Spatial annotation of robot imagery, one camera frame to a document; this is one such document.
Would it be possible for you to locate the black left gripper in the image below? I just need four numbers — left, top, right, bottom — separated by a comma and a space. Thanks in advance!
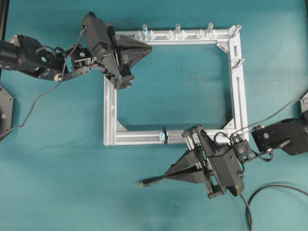
100, 23, 152, 90

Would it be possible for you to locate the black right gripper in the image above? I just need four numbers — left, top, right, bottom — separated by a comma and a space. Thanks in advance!
165, 125, 226, 199

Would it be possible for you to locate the black USB cable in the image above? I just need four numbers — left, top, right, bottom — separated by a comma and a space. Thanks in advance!
139, 177, 308, 231

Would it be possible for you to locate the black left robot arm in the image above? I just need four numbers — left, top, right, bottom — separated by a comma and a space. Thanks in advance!
0, 24, 152, 90

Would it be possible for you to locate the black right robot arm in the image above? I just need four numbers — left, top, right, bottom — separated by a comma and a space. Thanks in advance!
164, 118, 308, 198

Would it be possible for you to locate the black zip tie loop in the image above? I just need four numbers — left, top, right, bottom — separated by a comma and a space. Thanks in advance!
160, 127, 169, 144

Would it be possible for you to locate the blue tape piece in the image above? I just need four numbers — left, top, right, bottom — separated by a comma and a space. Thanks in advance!
159, 132, 169, 142

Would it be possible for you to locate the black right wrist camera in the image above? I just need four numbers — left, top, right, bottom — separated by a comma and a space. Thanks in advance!
205, 144, 244, 196

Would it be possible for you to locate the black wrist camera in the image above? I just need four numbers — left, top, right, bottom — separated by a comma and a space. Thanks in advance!
82, 12, 112, 59
205, 144, 244, 196

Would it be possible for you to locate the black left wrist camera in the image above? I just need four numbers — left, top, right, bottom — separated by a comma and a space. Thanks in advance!
82, 12, 112, 59

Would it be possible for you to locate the clear post with blue band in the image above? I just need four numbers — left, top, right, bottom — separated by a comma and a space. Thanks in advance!
142, 24, 148, 40

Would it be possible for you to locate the grey left arm cable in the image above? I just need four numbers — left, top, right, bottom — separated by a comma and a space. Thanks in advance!
0, 28, 89, 141

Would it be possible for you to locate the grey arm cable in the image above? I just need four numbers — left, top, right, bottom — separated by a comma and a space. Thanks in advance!
0, 28, 89, 141
231, 97, 308, 138

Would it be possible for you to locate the clear right post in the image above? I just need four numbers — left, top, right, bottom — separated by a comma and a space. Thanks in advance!
206, 23, 214, 38

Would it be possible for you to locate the rectangular aluminium extrusion frame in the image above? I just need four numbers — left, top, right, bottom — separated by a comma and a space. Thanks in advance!
103, 26, 249, 146

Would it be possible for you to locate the clear side post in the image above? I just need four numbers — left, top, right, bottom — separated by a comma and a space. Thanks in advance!
231, 57, 245, 70

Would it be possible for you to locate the clear corner post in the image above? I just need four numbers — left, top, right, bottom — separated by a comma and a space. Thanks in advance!
231, 24, 242, 38

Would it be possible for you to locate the black vertical rail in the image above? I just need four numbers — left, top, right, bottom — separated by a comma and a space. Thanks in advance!
0, 0, 10, 40

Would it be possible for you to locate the grey right arm cable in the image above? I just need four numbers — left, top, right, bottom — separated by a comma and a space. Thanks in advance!
231, 97, 308, 138

